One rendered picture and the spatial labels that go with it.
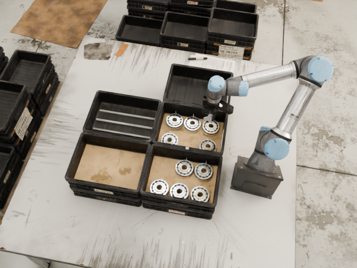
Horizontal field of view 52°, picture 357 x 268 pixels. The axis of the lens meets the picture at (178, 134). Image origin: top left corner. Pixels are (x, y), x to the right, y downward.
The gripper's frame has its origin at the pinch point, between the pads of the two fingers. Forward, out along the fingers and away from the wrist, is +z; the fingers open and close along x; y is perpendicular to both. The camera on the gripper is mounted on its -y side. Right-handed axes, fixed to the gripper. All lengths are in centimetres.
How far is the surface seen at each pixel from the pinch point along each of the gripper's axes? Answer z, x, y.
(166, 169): 14.3, 29.4, 21.8
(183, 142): 16.1, 10.3, 15.0
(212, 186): 13.5, 35.1, -4.8
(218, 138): 16.5, 4.3, -5.4
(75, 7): 119, -175, 156
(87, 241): 24, 73, 57
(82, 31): 115, -142, 139
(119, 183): 13, 41, 46
